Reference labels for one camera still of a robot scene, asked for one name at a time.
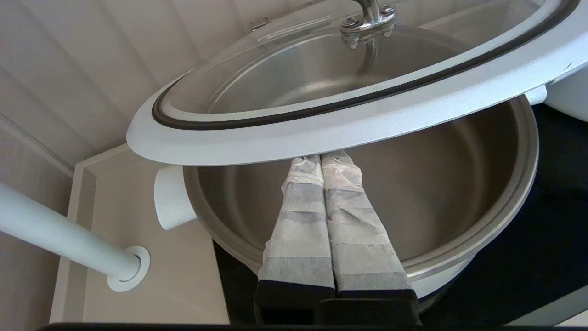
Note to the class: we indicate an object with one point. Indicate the white support pole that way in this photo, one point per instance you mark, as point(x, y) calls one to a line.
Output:
point(55, 232)

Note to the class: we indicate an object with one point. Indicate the glass lid white rim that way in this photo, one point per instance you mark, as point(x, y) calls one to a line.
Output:
point(413, 110)

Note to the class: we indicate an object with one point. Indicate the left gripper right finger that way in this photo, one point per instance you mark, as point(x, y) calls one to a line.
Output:
point(363, 243)

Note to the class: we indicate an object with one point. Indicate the white pot steel interior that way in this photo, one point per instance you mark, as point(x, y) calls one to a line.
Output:
point(436, 193)
point(572, 96)

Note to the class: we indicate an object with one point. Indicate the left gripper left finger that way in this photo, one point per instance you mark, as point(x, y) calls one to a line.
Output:
point(301, 239)

